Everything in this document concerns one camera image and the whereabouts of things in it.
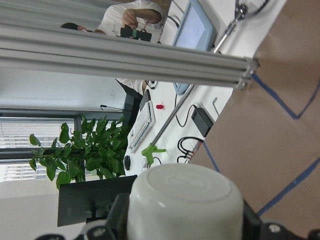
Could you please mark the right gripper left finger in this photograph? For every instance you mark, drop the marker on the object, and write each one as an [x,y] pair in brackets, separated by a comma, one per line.
[116,222]

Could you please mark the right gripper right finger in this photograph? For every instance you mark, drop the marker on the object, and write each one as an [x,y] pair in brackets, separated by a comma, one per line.
[251,223]

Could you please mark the cream plastic cup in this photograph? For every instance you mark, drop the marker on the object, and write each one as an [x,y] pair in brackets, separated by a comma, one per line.
[184,202]

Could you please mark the black monitor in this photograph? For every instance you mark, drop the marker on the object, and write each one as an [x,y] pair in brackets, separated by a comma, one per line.
[80,202]

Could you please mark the green potted plant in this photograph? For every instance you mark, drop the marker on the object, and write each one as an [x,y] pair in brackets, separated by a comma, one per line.
[99,146]

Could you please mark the white keyboard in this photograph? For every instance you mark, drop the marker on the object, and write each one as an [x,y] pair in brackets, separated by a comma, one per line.
[143,123]

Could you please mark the black power adapter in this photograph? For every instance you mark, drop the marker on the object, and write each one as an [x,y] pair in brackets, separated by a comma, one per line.
[202,120]

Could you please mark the blue teach pendant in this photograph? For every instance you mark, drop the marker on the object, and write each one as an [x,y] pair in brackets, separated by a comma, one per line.
[196,30]

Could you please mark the seated man white hoodie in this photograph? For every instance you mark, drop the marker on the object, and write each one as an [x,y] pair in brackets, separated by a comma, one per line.
[139,15]

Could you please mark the aluminium frame post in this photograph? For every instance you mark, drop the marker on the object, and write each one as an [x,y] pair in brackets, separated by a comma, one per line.
[31,38]

